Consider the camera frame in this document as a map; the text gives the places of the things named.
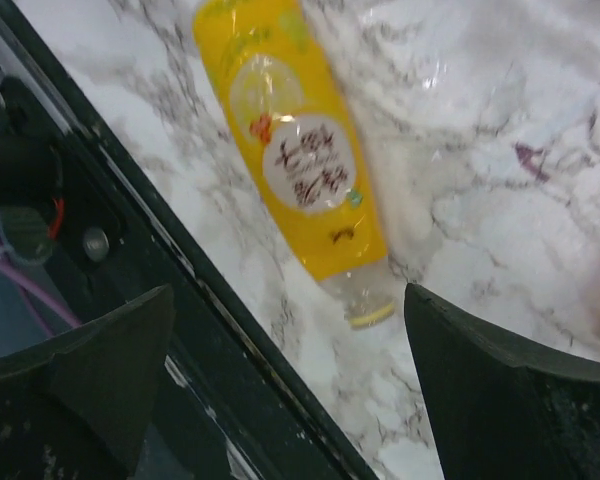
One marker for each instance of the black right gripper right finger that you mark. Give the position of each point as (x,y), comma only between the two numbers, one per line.
(500,405)

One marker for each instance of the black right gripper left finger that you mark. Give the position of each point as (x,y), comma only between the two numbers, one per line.
(77,406)

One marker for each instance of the yellow pomelo drink bottle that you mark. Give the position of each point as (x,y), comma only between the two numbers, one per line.
(296,136)

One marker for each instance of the clear plastic bottle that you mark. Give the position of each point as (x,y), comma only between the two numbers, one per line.
(447,94)

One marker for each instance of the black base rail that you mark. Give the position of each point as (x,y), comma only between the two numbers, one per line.
(229,405)

